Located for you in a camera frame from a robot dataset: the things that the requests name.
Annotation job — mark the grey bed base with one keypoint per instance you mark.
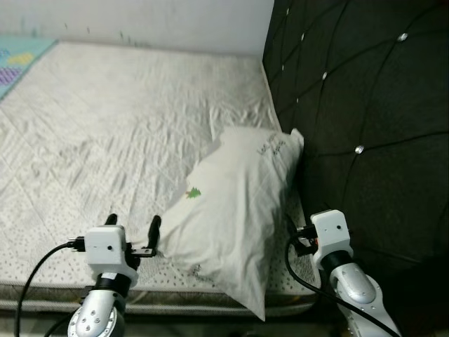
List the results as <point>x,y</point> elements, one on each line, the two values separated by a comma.
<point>42,307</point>

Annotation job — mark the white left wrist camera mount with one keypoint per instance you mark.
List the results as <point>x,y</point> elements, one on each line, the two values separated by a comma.
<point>105,247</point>

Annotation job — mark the white grey patterned mattress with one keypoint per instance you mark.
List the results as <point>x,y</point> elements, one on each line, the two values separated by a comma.
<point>105,140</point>

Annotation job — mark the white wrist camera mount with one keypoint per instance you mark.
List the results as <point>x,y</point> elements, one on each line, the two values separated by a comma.
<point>333,230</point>
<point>105,247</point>

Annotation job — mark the white pillow green print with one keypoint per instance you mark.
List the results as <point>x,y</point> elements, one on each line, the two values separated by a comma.
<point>231,217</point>

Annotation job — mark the dark tufted studded headboard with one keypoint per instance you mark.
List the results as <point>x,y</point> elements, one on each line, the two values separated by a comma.
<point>372,105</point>

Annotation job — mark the teal blanket colourful dotted shapes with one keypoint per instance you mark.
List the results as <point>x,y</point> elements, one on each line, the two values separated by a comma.
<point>17,63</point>

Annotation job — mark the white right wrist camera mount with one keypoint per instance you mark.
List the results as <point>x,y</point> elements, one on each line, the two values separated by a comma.
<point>333,230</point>

